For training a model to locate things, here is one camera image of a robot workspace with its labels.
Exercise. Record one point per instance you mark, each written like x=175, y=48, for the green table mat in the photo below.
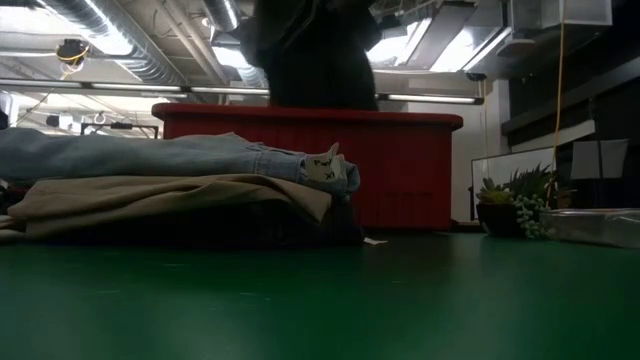
x=300, y=300

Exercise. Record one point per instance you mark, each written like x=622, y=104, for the small white garment tag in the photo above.
x=375, y=241

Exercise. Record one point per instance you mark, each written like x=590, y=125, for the long ceiling light bar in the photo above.
x=150, y=87

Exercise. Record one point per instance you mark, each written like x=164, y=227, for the tan garment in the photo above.
x=150, y=195

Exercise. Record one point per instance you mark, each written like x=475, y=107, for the dark blue denim jeans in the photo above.
x=225, y=225

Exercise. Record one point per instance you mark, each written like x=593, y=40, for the clear box with orange label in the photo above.
x=595, y=227

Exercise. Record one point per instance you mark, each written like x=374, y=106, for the red plastic laundry bin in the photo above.
x=400, y=165

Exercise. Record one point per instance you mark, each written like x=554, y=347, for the corrugated silver ventilation duct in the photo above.
x=135, y=55

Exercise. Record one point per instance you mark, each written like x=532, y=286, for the smooth silver ventilation duct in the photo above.
x=222, y=12

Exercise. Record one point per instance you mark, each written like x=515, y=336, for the small potted artificial plant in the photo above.
x=520, y=205

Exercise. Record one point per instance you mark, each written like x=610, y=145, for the white handwritten garment tag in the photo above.
x=325, y=167

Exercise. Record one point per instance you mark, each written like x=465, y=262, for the light blue denim garment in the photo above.
x=125, y=155

